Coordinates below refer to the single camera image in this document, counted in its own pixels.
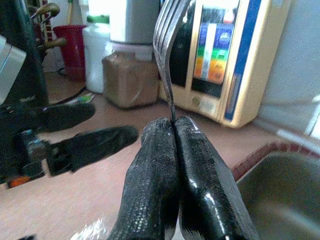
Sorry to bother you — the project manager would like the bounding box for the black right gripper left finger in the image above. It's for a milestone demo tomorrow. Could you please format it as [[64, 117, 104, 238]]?
[[107, 118, 181, 240]]

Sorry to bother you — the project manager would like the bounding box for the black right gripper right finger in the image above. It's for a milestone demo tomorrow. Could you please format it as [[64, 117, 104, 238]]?
[[174, 115, 261, 240]]

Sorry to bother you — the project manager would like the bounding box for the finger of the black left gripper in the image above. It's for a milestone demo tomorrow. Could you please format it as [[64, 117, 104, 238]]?
[[37, 101, 96, 133], [47, 125, 139, 177]]

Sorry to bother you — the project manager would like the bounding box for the metal fork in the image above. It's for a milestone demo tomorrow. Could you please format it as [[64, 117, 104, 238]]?
[[152, 0, 198, 126]]

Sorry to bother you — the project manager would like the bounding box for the small metal tongs green top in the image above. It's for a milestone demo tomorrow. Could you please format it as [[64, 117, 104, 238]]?
[[56, 93, 96, 106]]

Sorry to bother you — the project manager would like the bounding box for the white jar green lid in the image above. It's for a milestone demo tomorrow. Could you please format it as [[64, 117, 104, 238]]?
[[82, 14, 112, 95]]

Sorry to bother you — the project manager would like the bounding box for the brown powder plastic jar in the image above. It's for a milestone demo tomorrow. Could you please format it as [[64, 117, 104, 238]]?
[[101, 41, 162, 110]]

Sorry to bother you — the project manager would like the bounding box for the red plastic container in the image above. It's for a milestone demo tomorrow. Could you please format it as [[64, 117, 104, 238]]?
[[52, 24, 87, 82]]

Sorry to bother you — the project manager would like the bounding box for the clear bubble wrap sheet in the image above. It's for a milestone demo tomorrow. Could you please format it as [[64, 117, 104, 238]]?
[[72, 217, 111, 240]]

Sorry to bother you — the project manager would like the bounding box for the stainless steel sink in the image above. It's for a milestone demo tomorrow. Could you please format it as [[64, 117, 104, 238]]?
[[236, 151, 320, 240]]

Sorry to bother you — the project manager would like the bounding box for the beige water ionizer machine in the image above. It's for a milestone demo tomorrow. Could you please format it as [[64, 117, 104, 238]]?
[[159, 0, 293, 130]]

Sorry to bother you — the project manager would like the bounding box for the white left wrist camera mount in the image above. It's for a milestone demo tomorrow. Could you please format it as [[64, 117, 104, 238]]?
[[0, 36, 28, 105]]

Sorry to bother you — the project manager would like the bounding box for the wooden handled utensil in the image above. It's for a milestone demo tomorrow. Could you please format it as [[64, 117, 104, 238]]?
[[43, 37, 68, 50], [36, 2, 61, 18]]

